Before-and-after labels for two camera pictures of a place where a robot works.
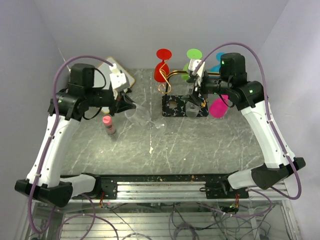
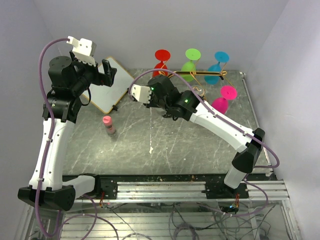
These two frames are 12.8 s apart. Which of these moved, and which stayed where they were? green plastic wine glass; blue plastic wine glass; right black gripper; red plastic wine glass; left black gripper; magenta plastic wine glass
Moved: right black gripper; left black gripper
Stayed: magenta plastic wine glass; green plastic wine glass; blue plastic wine glass; red plastic wine glass
